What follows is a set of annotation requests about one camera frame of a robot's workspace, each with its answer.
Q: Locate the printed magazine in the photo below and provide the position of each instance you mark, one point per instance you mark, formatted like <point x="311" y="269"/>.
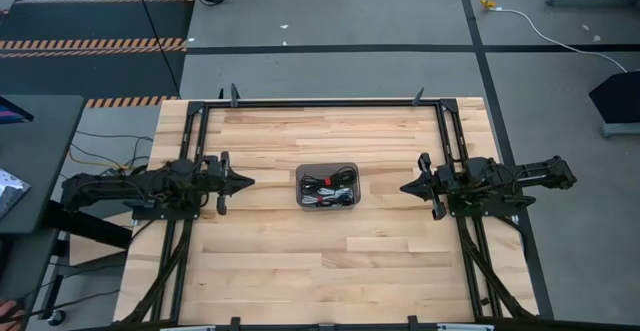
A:
<point x="10" y="191"/>

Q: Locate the black desk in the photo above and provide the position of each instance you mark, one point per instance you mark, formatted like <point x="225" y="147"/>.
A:
<point x="45" y="146"/>

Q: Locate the black hazard-striped floor mat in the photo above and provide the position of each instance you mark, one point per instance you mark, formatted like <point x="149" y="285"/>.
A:
<point x="75" y="21"/>

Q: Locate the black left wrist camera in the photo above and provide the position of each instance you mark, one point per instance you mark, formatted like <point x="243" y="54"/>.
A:
<point x="212" y="163"/>

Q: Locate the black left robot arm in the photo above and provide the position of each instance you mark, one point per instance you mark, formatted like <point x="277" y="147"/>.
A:
<point x="110" y="186"/>

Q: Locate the grey translucent plastic bin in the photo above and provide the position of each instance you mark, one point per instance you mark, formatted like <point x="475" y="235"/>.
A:
<point x="356" y="191"/>

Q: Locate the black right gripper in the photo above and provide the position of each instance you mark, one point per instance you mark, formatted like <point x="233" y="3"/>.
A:
<point x="440" y="183"/>

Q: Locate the black crossbeam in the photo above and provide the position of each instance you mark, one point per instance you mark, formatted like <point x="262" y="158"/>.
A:
<point x="85" y="223"/>

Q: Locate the black aluminium table frame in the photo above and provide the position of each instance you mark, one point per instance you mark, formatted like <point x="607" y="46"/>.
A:
<point x="325" y="103"/>

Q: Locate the black caster wheel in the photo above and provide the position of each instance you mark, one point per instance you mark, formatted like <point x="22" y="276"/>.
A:
<point x="57" y="317"/>

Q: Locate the black cabinet on grey base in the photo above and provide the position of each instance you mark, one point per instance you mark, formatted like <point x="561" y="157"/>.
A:
<point x="617" y="98"/>

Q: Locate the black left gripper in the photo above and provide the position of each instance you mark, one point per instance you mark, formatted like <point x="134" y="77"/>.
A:
<point x="224" y="181"/>

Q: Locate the dark monitor screen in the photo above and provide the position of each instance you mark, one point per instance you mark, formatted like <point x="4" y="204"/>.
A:
<point x="12" y="113"/>

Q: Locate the person's hand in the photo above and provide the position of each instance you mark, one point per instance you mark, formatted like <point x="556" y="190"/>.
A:
<point x="7" y="311"/>

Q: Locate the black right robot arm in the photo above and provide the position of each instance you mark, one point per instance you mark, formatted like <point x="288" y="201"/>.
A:
<point x="540" y="173"/>

